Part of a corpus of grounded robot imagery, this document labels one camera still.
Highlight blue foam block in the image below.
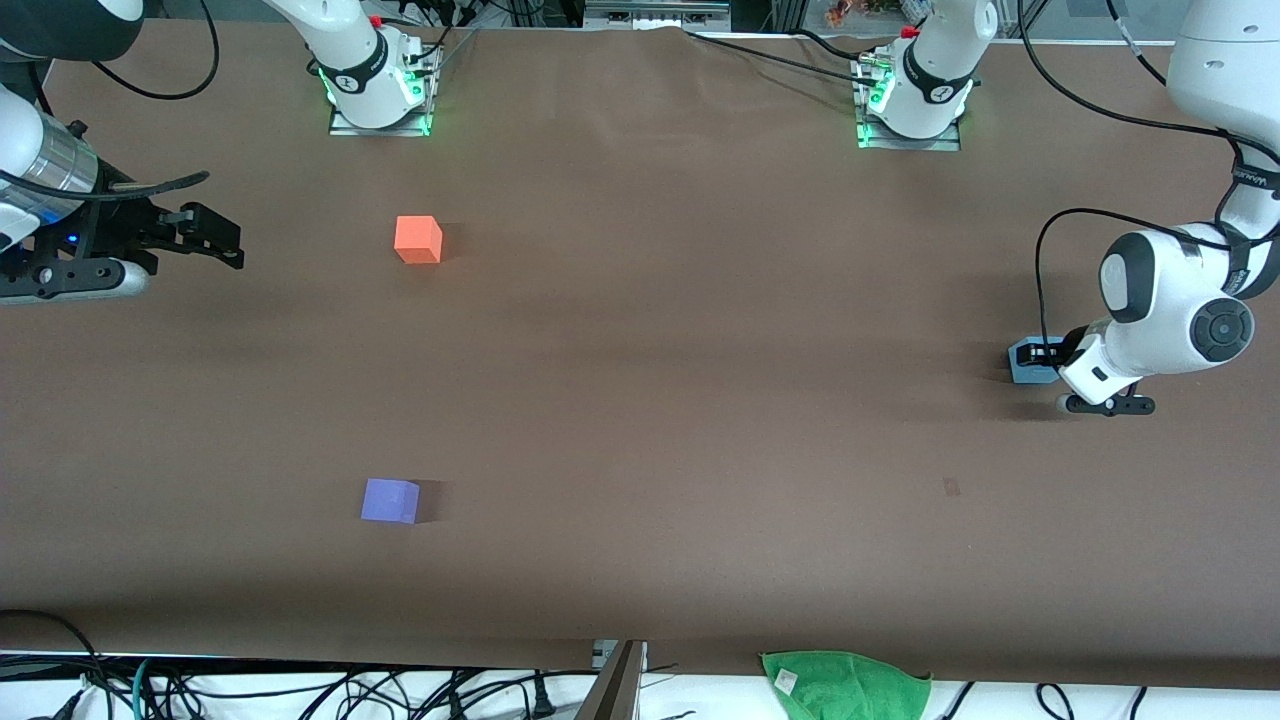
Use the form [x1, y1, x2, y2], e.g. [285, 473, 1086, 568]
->
[1007, 336, 1063, 386]

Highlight orange foam block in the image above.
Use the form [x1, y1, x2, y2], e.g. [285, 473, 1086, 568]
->
[393, 215, 444, 265]

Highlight purple foam block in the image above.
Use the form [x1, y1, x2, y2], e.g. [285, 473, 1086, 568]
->
[360, 478, 421, 525]

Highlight brown table cover sheet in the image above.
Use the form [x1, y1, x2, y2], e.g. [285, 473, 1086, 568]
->
[0, 20, 1280, 691]

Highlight green microfiber cloth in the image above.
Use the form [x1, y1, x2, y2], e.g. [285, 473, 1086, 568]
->
[760, 650, 933, 720]

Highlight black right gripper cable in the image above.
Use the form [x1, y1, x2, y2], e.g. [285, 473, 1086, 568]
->
[0, 168, 211, 201]

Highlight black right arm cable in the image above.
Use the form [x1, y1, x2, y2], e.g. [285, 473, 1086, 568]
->
[35, 0, 221, 101]

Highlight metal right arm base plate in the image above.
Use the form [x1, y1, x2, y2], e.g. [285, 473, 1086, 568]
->
[328, 98, 433, 138]

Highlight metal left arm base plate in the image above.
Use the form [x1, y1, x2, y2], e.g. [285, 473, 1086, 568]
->
[856, 116, 963, 153]

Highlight black looped cable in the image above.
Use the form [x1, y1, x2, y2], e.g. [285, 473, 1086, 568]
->
[0, 608, 113, 720]

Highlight black tabletop cable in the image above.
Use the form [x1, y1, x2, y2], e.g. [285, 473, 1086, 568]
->
[684, 28, 873, 87]

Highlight aluminium frame rail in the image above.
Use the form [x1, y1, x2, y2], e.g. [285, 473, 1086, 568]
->
[583, 0, 732, 31]

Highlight grey metal post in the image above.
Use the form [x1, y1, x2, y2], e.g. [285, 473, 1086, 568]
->
[575, 640, 647, 720]

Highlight black power plug cable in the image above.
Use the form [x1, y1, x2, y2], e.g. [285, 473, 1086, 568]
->
[320, 668, 601, 720]

